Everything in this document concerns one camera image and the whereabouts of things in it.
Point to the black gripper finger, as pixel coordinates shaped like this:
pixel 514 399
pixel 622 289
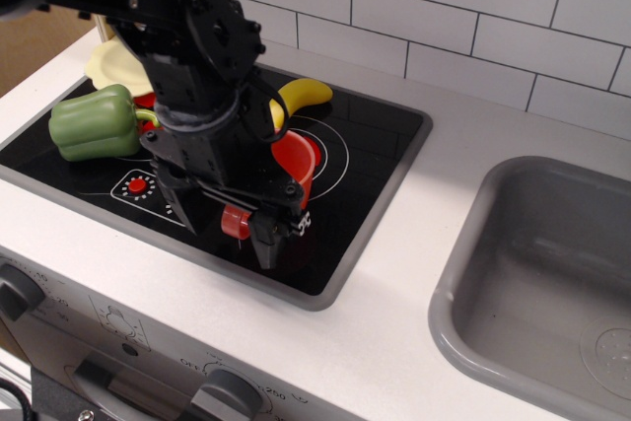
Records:
pixel 268 237
pixel 193 208

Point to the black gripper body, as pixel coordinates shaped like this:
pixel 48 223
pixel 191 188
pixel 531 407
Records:
pixel 225 147

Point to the red plastic cup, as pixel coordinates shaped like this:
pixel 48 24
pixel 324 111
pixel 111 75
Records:
pixel 296 156

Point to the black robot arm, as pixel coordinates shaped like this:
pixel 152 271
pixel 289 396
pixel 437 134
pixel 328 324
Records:
pixel 197 50

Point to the cream scalloped plate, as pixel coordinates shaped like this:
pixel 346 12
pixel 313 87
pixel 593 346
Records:
pixel 111 63

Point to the green toy bell pepper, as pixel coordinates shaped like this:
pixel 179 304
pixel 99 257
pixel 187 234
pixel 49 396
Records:
pixel 102 124

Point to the yellow toy banana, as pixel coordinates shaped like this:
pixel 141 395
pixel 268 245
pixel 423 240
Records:
pixel 298 94

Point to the black toy stovetop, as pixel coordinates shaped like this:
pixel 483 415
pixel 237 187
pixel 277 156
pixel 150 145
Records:
pixel 363 149

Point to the wooden side panel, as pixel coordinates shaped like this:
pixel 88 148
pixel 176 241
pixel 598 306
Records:
pixel 105 30

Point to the grey right oven knob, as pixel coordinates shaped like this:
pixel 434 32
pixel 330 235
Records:
pixel 226 396

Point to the grey oven knob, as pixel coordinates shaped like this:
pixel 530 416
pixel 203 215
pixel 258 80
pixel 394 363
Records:
pixel 20 294
pixel 226 396

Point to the grey left oven knob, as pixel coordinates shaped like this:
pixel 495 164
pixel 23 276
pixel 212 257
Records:
pixel 20 294

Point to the grey sink basin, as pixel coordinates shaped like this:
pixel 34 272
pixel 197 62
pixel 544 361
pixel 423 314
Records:
pixel 535 297

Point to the grey oven door handle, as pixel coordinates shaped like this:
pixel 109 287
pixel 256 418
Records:
pixel 124 394

